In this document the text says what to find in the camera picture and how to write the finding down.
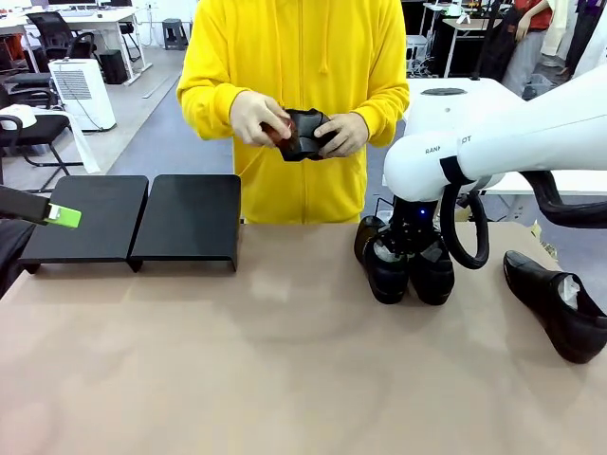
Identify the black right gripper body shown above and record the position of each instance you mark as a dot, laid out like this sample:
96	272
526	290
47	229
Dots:
415	213

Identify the black leather dress shoe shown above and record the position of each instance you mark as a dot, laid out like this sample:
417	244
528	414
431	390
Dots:
431	282
545	294
308	128
386	279

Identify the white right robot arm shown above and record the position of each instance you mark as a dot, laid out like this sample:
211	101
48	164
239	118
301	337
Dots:
521	123

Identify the person's left forearm yellow sleeve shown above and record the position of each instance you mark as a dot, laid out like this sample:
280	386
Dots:
384	104

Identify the person's right forearm yellow sleeve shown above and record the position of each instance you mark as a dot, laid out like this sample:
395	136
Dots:
208	102

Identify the black metal shoe stand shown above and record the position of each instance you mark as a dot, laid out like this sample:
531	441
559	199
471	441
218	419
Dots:
189	213
95	213

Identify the person's left hand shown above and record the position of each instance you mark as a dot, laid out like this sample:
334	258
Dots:
348	135

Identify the person's right hand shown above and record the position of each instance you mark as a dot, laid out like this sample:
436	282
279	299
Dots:
251	118

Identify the black fabric item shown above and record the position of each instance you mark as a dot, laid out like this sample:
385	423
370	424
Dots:
12	256

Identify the black office chair with armrests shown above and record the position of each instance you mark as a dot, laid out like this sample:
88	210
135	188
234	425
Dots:
33	135

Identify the white air purifier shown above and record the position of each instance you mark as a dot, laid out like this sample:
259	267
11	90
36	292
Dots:
83	95

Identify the black computer tower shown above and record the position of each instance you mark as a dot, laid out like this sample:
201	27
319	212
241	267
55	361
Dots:
113	66

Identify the black mesh office chair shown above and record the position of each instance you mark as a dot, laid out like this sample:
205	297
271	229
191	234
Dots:
52	33

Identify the person in yellow hoodie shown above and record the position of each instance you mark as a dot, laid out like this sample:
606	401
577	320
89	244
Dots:
294	57

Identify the white office desk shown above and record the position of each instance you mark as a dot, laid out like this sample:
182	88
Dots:
95	21

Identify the grey plastic stool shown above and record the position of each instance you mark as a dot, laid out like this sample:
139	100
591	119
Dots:
175	33

